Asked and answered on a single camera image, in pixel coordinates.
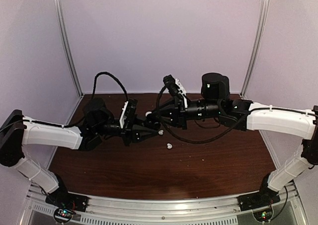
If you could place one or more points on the black earbud charging case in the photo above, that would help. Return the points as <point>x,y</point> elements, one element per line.
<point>153,122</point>

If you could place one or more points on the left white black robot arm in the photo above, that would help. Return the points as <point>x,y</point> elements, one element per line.
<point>98,122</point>

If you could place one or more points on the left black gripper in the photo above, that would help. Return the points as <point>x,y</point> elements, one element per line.
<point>132,131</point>

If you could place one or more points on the right aluminium frame post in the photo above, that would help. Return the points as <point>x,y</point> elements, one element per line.
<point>262,19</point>

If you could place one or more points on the left aluminium frame post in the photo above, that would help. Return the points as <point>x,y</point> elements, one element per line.
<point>66,46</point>

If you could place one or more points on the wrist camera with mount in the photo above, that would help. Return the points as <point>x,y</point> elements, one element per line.
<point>175,88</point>
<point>127,112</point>

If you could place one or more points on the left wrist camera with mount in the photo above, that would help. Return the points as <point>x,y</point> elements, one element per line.
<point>127,112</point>

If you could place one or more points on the front aluminium rail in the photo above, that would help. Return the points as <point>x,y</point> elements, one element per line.
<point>224,210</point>

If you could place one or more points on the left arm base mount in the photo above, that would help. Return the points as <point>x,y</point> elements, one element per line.
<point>67,208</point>

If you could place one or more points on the aluminium frame post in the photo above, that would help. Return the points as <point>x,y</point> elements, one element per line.
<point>66,46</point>
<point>262,19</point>

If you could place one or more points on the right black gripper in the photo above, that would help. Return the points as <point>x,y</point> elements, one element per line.
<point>177,113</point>

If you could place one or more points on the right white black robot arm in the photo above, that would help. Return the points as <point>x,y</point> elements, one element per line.
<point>246,115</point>

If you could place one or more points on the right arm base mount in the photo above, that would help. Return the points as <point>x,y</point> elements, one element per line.
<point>260,205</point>

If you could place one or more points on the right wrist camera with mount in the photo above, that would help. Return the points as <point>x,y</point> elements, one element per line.
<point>175,88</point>

